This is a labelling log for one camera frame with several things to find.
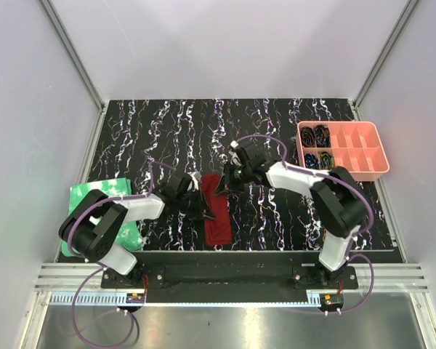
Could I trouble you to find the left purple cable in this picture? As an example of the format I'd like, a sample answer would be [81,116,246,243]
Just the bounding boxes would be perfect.
[67,161,179,346]

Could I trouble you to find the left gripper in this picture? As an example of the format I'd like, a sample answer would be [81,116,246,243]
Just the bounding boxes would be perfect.
[176,187,215,221]

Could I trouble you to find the red cloth napkin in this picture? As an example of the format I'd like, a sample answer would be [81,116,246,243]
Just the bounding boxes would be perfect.
[201,174,233,246]

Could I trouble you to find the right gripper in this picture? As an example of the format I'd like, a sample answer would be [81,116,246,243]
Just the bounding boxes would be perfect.
[214,161,252,197]

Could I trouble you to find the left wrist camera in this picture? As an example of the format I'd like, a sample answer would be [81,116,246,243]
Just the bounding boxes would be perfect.
[188,172,201,191]

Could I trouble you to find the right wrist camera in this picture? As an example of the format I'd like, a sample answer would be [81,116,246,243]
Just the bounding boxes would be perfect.
[229,140,242,166]

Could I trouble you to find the purple cable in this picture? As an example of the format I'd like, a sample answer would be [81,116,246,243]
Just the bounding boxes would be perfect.
[67,161,179,346]
[230,135,376,316]

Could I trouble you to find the pink compartment tray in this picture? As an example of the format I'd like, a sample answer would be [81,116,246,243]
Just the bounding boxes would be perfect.
[296,121,389,182]

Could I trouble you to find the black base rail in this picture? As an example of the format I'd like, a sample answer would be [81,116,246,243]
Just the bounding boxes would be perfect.
[101,251,359,306]

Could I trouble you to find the green white cloth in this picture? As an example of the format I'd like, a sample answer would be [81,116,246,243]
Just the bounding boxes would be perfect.
[58,178,142,261]

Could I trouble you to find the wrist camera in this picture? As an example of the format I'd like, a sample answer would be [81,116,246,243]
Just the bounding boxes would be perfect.
[229,140,242,166]
[188,172,201,191]

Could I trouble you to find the yellow blue hair ties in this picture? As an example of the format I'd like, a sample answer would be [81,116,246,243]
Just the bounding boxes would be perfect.
[318,151,335,171]

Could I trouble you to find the black orange hair ties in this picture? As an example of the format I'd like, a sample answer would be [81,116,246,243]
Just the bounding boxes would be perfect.
[299,126,316,147]

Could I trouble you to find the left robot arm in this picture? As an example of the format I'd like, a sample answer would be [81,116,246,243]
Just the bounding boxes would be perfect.
[58,172,215,288]

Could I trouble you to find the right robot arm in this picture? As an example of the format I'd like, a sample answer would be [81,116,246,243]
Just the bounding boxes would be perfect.
[215,137,373,289]

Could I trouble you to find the black red hair ties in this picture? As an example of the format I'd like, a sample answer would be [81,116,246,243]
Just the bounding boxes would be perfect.
[314,124,331,147]

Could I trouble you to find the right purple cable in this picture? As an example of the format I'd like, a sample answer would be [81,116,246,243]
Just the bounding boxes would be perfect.
[230,135,376,316]

